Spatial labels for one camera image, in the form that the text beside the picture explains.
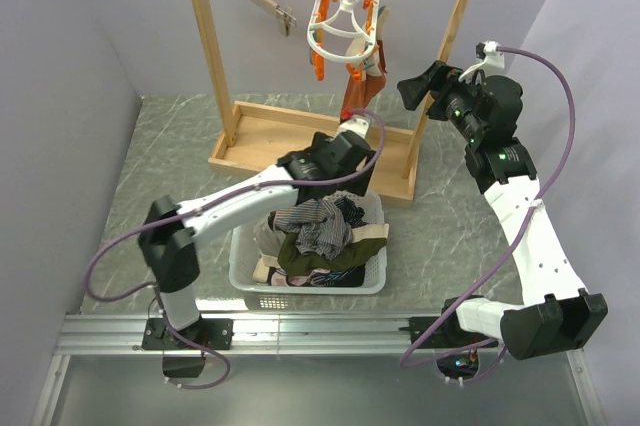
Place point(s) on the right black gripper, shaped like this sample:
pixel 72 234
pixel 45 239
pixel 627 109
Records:
pixel 415 89

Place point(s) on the orange white underwear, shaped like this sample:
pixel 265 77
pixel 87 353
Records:
pixel 368 79

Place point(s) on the white round clip hanger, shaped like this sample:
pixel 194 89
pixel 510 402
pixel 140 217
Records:
pixel 341 32

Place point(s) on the grey striped underwear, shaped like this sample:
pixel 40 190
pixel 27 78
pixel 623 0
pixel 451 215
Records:
pixel 319 225

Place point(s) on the olive green underwear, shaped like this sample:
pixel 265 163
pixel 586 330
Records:
pixel 369 241

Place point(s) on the beige underwear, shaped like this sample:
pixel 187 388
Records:
pixel 268 239

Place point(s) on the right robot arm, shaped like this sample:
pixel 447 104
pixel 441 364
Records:
pixel 557 312

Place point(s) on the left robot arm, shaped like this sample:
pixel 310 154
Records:
pixel 173 232

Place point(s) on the pink underwear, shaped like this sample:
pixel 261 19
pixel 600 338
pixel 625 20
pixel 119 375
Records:
pixel 271 274

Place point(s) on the wooden clothes rack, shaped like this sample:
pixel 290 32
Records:
pixel 254 136

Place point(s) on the white plastic laundry basket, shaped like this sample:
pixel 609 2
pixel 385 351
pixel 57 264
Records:
pixel 244 255

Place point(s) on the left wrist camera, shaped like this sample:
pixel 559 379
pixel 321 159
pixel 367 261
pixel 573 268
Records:
pixel 356 121

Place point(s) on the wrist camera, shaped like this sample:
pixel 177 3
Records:
pixel 488 55
pixel 356 121

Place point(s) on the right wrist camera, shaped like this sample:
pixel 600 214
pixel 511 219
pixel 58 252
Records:
pixel 488 55

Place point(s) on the aluminium rail frame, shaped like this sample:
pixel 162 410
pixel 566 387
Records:
pixel 333 360

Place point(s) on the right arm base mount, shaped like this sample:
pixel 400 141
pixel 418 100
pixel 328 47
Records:
pixel 460 366

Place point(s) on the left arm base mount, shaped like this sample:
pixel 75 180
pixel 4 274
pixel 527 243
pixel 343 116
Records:
pixel 184 354

